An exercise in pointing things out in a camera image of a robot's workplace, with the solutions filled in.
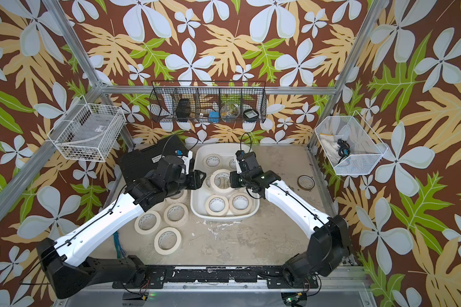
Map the clear round container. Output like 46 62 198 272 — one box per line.
220 103 240 123

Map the black wire basket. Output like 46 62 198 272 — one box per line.
148 80 267 124

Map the black square item in basket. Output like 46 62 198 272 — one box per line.
243 109 259 122

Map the masking tape roll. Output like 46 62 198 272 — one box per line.
165 190 189 204
210 169 235 194
163 203 189 228
203 154 223 169
134 210 161 235
154 227 182 256
229 193 253 216
205 194 229 217
229 159 237 170

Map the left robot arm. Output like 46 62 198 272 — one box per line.
37 151 206 299

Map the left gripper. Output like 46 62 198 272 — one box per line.
163 169 206 198

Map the blue cable bundle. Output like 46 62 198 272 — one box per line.
113 232 125 258

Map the black box in basket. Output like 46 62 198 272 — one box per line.
175 98 192 122

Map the white mesh basket right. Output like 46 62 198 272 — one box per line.
315 111 388 176

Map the blue box in basket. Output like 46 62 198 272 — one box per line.
208 111 220 124

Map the white plastic storage tray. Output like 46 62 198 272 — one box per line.
190 143 260 222

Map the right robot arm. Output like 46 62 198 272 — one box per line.
230 150 352 287

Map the thin tape ring on table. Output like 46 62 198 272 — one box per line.
297 174 316 192

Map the black cable in mesh basket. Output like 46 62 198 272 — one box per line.
336 139 352 164

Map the black plastic tool case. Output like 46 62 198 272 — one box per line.
119 136 189 184

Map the white wire basket left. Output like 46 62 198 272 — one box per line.
48 97 126 162

